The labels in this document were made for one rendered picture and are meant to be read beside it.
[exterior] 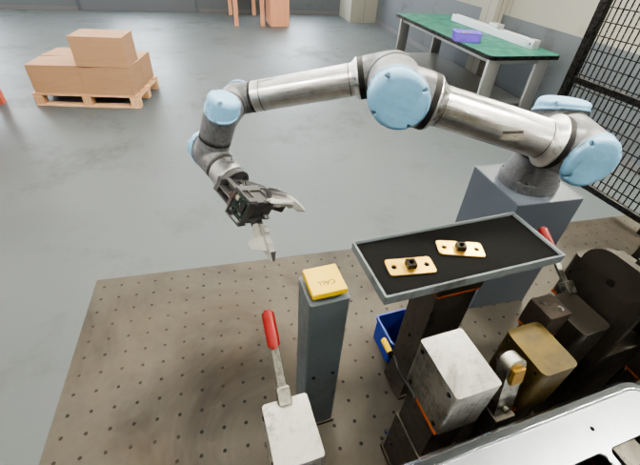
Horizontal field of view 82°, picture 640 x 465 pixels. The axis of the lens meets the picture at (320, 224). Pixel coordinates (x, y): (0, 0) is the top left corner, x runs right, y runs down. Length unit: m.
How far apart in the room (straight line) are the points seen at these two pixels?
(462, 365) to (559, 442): 0.21
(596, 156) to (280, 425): 0.77
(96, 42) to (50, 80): 0.70
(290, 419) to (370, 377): 0.49
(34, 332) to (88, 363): 1.18
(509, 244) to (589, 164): 0.25
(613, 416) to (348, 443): 0.51
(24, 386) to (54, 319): 0.35
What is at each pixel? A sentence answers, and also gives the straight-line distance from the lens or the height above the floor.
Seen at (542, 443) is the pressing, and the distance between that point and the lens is 0.75.
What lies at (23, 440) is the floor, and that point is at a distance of 2.02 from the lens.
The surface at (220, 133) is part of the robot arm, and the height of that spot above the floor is 1.24.
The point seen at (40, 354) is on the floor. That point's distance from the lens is 2.23.
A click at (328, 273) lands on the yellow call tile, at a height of 1.16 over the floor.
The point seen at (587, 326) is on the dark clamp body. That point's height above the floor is 1.08.
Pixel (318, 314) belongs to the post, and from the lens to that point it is 0.61.
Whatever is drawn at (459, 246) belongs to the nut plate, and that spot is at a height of 1.17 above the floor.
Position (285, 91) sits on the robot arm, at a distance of 0.93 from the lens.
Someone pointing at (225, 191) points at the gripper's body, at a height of 1.15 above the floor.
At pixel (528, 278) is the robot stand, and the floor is 0.81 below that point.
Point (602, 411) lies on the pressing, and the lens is 0.84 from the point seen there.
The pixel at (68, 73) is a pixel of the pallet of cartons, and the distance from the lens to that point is 4.83.
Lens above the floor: 1.60
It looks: 38 degrees down
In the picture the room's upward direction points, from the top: 4 degrees clockwise
